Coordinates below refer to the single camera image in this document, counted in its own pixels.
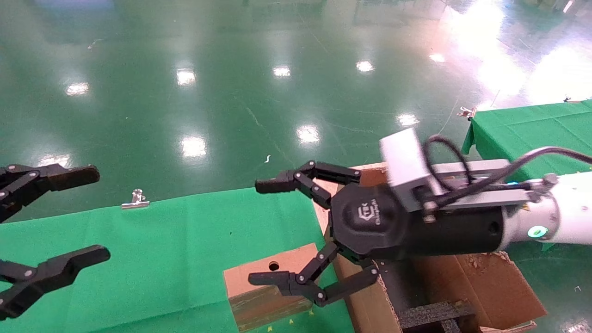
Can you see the green tablecloth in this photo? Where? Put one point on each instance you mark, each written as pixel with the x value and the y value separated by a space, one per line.
pixel 162 259
pixel 518 129

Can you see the small brown cardboard box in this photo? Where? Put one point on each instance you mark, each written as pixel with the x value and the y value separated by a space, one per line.
pixel 291 261

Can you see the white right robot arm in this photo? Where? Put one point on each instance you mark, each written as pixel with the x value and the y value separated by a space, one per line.
pixel 569 208

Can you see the grey wrist camera housing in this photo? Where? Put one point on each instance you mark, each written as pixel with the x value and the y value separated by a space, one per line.
pixel 404 162

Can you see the black foam insert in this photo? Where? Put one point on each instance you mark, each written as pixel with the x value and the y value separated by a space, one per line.
pixel 430 315

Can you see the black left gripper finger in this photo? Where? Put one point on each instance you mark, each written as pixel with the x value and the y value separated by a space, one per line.
pixel 51 273
pixel 51 177

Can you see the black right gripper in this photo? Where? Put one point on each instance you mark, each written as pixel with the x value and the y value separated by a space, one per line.
pixel 370 226

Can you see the large open cardboard carton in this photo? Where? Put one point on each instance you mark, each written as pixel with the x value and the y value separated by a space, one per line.
pixel 485 282

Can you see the silver binder clip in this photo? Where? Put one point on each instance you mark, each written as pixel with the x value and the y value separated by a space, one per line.
pixel 467 112
pixel 135 203

